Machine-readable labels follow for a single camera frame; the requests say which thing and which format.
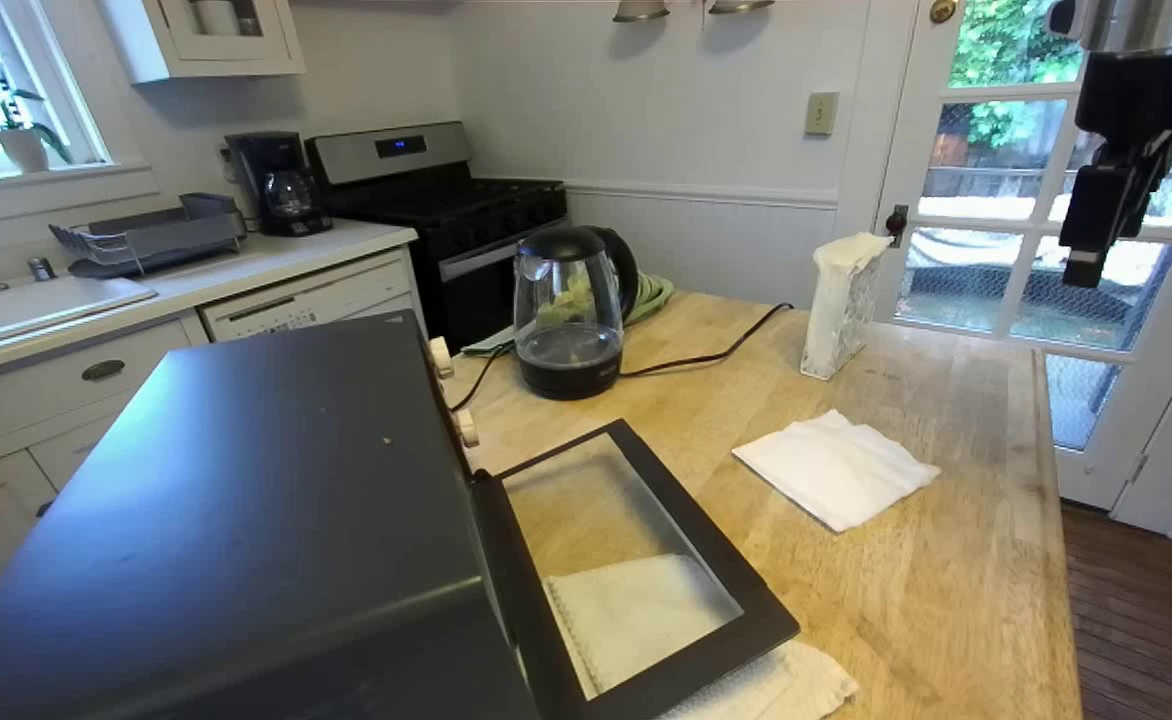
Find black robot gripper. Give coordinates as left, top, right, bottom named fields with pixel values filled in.
left=1058, top=134, right=1172, bottom=290

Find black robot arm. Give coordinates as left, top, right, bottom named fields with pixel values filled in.
left=1049, top=0, right=1172, bottom=290

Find white glass panel door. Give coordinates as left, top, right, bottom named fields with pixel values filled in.
left=880, top=0, right=1172, bottom=510

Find white folded napkin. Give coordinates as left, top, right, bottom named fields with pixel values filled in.
left=732, top=412, right=938, bottom=533

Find glass electric kettle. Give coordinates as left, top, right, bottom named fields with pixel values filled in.
left=510, top=226, right=641, bottom=402

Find white cloth under door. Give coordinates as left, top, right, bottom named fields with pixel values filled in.
left=658, top=642, right=858, bottom=720

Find open glass oven door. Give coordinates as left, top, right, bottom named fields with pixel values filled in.
left=473, top=421, right=799, bottom=720

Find black stainless kitchen stove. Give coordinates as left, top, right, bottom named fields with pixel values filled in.
left=304, top=122, right=566, bottom=348

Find black coffee maker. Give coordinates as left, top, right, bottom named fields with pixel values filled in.
left=227, top=134, right=326, bottom=237

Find black toaster oven body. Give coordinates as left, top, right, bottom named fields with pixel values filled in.
left=0, top=311, right=534, bottom=720

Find grey dish drying rack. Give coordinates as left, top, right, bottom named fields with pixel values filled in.
left=50, top=194, right=248, bottom=279

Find potted plant on windowsill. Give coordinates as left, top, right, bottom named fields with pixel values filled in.
left=0, top=78, right=70, bottom=175

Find white lower kitchen cabinets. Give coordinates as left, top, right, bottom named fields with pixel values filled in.
left=0, top=248, right=414, bottom=568

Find white kitchen sink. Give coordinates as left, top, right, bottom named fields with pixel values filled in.
left=0, top=279, right=157, bottom=348

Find beige wall light switch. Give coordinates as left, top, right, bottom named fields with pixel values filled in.
left=804, top=91, right=840, bottom=141

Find black power cable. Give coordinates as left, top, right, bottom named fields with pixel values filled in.
left=443, top=300, right=793, bottom=417

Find white upper wall cabinet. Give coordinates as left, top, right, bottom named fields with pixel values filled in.
left=100, top=0, right=304, bottom=86

